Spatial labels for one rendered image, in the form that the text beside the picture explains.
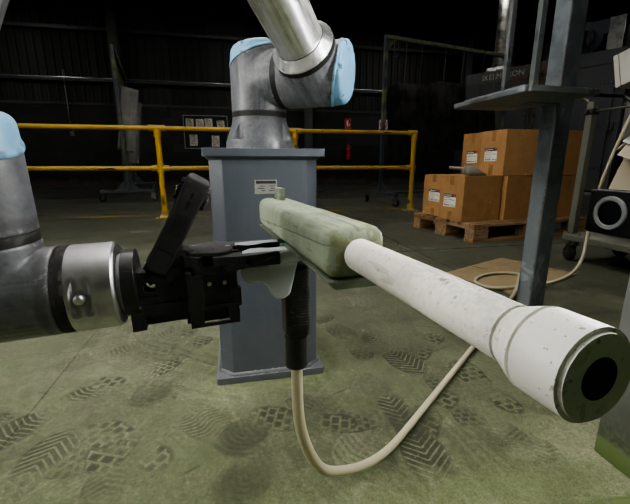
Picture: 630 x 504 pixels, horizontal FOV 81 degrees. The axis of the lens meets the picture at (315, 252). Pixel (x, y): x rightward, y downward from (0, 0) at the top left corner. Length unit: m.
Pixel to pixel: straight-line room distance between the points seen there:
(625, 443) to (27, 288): 1.02
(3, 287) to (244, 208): 0.65
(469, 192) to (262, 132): 2.39
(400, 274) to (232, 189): 0.80
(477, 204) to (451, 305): 3.12
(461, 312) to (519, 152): 3.36
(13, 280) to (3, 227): 0.05
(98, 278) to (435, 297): 0.32
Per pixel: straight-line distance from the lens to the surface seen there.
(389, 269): 0.21
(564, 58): 1.39
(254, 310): 1.05
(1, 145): 0.43
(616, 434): 1.03
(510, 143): 3.45
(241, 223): 0.98
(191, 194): 0.41
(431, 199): 3.58
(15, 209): 0.43
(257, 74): 1.05
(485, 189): 3.32
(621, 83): 3.03
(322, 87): 0.97
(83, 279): 0.41
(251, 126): 1.04
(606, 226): 0.92
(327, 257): 0.27
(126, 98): 7.00
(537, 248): 1.38
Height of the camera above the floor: 0.60
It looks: 13 degrees down
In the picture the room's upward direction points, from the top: straight up
